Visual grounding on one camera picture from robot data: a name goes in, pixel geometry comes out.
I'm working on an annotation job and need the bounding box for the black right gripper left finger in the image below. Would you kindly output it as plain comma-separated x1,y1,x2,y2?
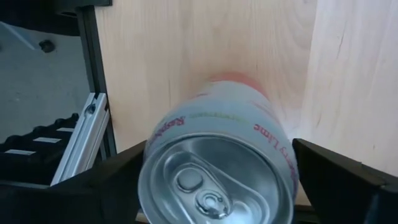
0,139,147,224

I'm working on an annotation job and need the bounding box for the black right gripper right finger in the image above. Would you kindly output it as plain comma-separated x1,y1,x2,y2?
292,138,398,224

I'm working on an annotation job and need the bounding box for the white pink soda can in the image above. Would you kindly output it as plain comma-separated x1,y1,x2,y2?
137,72,299,224

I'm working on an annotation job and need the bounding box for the black ribbed bar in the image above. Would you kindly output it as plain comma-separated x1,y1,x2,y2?
0,113,80,185

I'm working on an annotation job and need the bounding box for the silver aluminium rail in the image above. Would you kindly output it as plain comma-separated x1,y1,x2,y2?
49,92,110,187

